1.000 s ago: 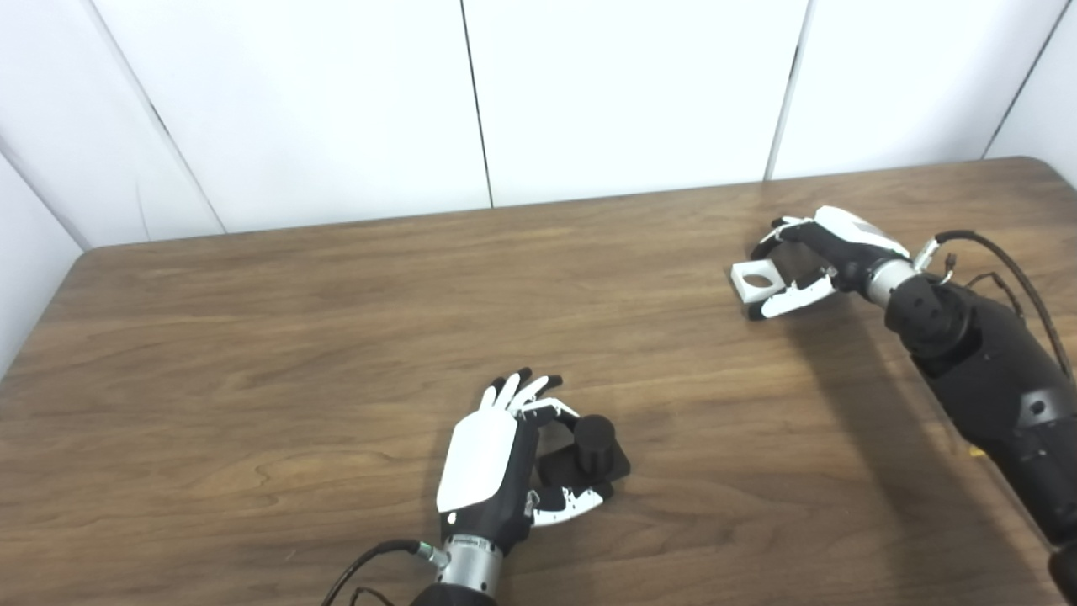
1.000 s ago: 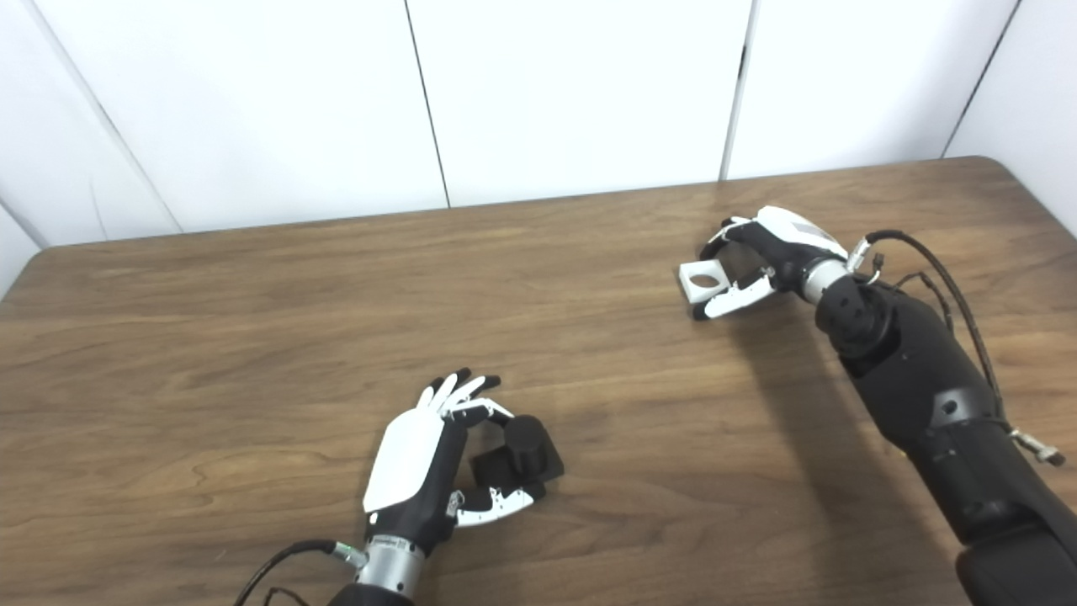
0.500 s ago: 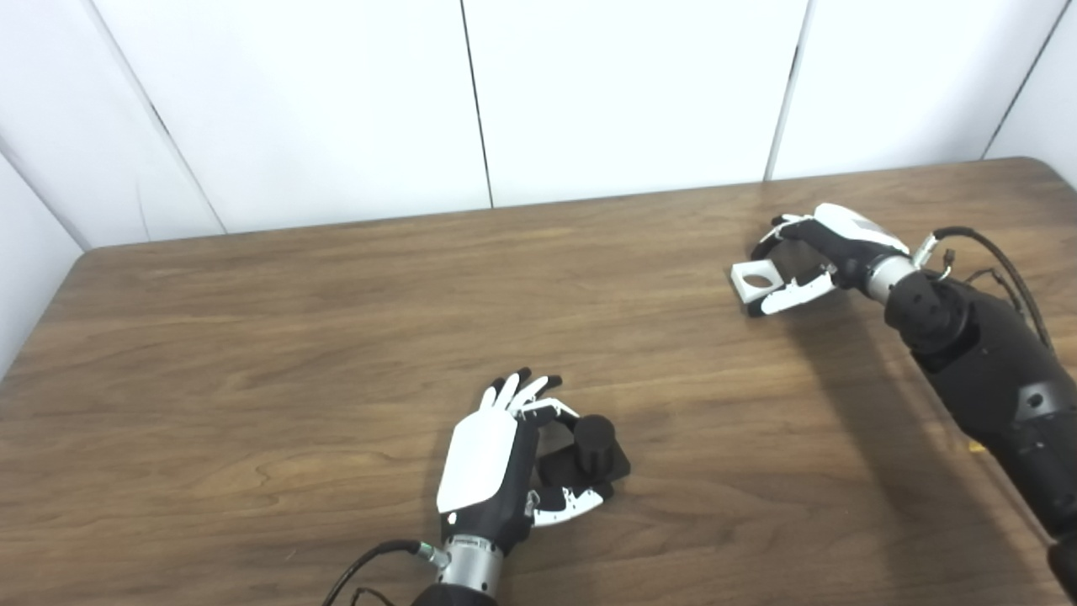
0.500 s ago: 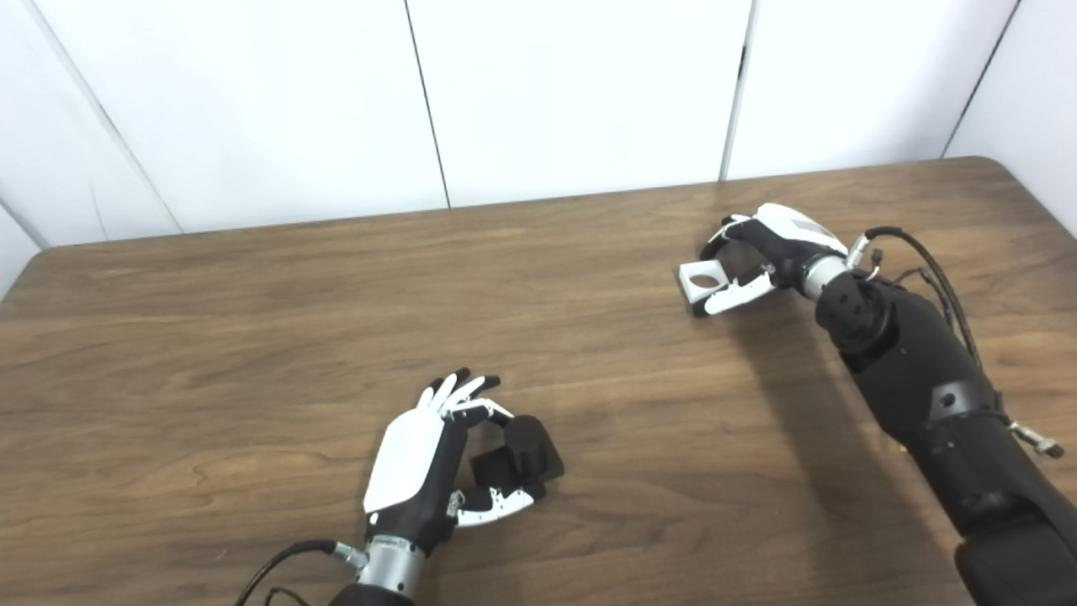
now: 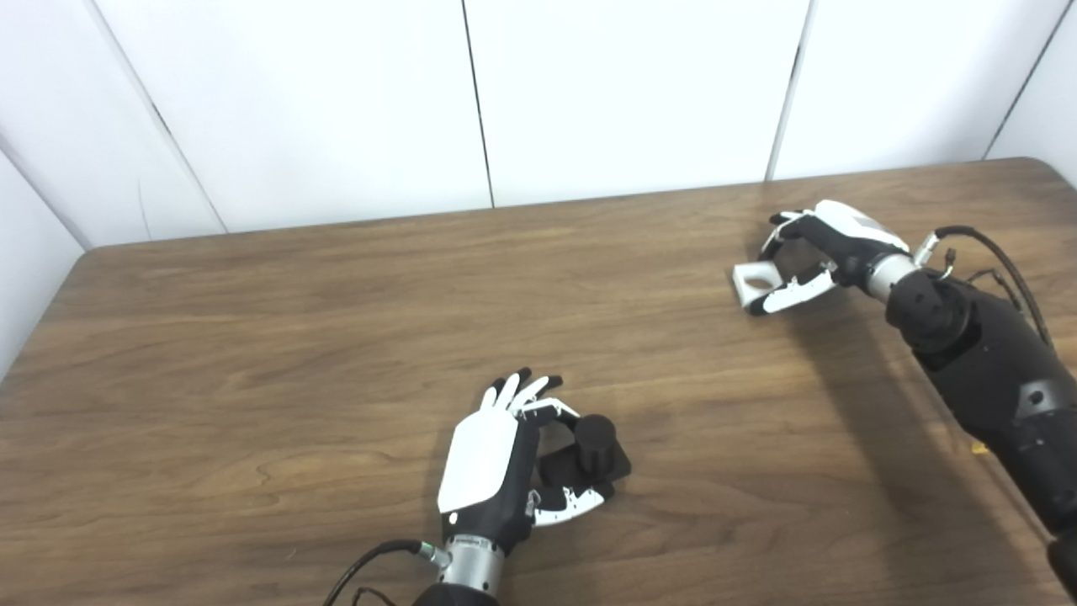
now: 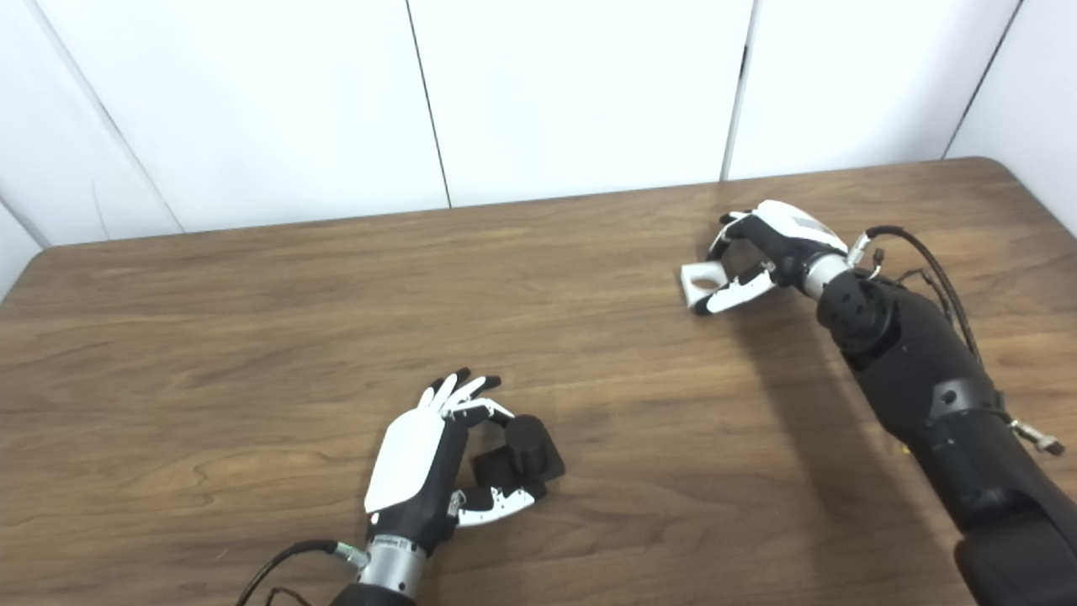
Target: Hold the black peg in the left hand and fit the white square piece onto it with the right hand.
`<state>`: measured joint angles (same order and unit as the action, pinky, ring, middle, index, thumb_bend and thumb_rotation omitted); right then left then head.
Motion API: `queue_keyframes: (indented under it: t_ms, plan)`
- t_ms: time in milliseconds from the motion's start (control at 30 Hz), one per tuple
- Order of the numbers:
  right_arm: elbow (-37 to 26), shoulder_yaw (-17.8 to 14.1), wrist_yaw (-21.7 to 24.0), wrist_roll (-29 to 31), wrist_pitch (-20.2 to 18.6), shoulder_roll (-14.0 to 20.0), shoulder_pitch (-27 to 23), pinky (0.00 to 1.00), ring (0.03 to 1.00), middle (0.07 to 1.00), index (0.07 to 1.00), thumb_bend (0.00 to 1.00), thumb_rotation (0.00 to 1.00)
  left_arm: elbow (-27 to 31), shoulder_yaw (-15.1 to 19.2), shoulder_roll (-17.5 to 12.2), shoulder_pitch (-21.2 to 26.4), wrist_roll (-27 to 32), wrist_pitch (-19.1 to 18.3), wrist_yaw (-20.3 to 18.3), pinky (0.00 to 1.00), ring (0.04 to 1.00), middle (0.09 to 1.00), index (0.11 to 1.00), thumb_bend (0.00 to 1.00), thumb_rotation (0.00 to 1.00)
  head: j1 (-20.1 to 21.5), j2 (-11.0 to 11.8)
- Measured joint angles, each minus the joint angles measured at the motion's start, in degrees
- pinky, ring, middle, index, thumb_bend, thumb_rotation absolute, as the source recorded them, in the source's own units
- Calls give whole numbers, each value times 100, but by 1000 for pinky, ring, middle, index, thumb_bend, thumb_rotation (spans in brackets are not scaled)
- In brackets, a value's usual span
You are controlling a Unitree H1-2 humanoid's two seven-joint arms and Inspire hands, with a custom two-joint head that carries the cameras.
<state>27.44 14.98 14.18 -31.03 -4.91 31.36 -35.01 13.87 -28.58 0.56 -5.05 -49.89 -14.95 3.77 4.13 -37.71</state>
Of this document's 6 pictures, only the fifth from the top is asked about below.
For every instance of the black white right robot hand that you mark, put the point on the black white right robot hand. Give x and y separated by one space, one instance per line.
850 240

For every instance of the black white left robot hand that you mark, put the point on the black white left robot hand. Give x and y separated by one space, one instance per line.
480 459

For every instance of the white square piece with hole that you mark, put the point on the white square piece with hole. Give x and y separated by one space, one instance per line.
745 290

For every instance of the black peg with base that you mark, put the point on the black peg with base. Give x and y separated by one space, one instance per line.
596 446

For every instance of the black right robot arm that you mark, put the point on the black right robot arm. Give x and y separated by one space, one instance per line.
984 362

